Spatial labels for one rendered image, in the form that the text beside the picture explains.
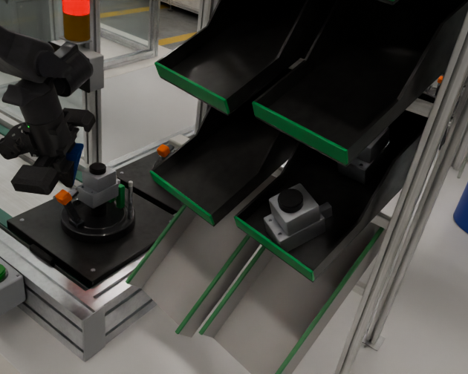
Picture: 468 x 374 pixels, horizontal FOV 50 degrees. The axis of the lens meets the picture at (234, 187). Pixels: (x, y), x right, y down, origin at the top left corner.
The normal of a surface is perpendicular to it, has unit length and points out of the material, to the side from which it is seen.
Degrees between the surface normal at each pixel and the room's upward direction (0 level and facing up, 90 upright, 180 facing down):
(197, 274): 45
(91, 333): 90
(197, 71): 25
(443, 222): 0
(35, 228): 0
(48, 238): 0
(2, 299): 90
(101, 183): 90
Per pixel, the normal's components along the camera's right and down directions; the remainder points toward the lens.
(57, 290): 0.13, -0.83
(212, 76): -0.18, -0.63
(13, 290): 0.80, 0.40
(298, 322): -0.42, -0.38
